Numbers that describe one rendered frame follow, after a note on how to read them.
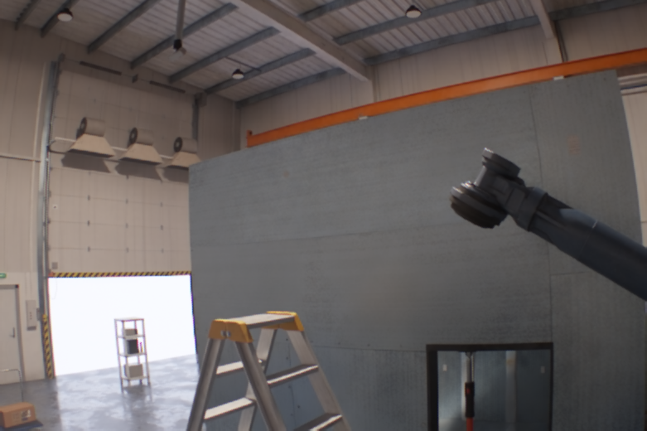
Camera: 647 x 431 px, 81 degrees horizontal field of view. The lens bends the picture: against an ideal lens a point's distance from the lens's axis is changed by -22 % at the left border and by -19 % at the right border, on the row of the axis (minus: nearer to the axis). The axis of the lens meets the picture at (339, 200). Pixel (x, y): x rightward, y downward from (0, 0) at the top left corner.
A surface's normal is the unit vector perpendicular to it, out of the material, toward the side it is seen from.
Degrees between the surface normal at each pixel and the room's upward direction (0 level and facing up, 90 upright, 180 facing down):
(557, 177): 90
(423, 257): 90
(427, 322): 90
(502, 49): 90
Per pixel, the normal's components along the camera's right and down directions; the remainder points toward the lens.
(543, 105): -0.55, -0.07
